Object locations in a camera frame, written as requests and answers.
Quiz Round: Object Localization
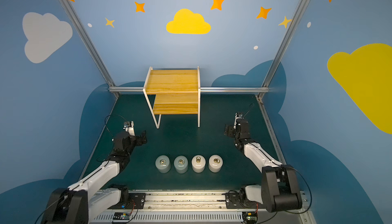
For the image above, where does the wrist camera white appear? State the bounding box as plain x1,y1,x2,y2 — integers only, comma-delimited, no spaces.
123,121,135,136
233,113,244,129

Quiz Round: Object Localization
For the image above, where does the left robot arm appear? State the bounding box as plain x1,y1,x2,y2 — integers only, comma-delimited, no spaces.
37,131,147,224

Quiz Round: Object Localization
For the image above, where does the grey-blue tea canister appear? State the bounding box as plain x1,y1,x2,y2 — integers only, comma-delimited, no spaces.
174,156,188,174
155,155,171,174

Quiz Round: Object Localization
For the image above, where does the right controller board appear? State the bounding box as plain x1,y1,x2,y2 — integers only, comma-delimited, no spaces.
242,212,258,224

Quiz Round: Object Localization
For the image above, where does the left vertical aluminium post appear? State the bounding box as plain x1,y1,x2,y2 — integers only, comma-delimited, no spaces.
58,0,115,86

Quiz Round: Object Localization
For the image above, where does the right vertical aluminium post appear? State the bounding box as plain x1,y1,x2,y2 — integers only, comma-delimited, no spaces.
261,0,310,89

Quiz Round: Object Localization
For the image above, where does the floor rail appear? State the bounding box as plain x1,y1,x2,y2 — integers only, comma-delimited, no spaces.
256,93,286,164
77,95,118,180

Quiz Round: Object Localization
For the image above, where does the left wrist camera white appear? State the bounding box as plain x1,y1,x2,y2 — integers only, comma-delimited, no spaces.
123,121,135,136

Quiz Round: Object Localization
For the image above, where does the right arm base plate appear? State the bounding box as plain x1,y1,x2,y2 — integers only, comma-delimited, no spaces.
225,191,245,209

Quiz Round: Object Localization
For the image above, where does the vertical aluminium post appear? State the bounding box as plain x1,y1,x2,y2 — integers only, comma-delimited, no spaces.
261,0,310,89
58,0,115,86

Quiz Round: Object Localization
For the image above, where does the horizontal aluminium rail back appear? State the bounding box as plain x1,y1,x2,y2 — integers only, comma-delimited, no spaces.
109,86,269,94

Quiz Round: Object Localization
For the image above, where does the left side floor rail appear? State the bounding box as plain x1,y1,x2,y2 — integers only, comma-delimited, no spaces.
77,95,118,180

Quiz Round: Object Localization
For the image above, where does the controller board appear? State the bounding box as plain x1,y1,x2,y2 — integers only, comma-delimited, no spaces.
242,212,258,224
112,212,132,222

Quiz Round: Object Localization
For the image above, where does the white frame wooden shelf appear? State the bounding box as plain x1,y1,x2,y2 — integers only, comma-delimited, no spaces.
143,67,201,129

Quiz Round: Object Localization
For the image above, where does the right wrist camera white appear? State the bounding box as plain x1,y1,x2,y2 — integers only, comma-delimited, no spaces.
233,113,244,129

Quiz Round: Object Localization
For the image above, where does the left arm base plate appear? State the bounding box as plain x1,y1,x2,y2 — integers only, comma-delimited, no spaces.
120,192,146,209

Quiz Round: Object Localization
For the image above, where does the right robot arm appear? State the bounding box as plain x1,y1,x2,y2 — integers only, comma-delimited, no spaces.
224,120,303,213

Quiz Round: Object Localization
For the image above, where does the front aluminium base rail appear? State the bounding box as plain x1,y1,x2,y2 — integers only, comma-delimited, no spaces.
90,190,315,224

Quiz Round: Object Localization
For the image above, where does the right side floor rail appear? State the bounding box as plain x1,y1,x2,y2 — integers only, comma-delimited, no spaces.
256,93,286,164

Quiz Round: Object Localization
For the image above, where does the left controller board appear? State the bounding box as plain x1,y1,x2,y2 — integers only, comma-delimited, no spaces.
112,212,132,222

